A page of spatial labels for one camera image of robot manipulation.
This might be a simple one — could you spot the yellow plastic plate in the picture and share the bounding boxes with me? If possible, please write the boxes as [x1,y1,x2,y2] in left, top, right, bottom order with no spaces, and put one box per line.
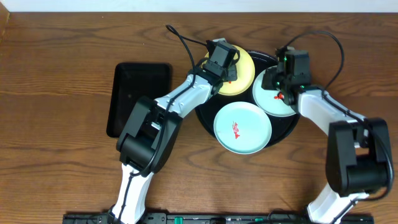
[197,45,255,96]

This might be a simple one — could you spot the light green plate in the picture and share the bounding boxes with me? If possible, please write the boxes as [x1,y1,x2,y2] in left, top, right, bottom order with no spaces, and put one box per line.
[213,101,272,154]
[252,65,296,117]

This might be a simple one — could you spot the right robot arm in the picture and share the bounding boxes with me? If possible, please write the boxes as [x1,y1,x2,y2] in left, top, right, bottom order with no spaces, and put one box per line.
[261,46,394,223]

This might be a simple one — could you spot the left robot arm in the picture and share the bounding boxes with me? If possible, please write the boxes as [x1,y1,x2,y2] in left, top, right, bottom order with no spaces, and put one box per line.
[110,39,241,223]

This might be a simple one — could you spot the black rectangular sponge tray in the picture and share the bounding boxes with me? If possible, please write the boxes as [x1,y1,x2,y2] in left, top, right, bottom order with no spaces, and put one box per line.
[106,62,172,138]

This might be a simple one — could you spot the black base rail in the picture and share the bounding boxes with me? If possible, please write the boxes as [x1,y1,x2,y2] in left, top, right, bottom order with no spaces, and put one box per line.
[62,212,375,224]

